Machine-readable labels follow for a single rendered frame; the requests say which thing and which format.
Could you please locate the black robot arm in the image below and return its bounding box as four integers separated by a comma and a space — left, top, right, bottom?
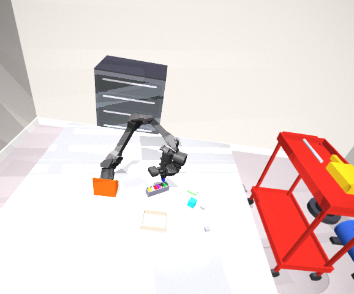
100, 113, 187, 180

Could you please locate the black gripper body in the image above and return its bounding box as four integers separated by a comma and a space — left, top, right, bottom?
148, 157, 182, 177

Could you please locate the cyan cube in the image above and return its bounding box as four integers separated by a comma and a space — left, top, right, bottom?
187, 197, 197, 208

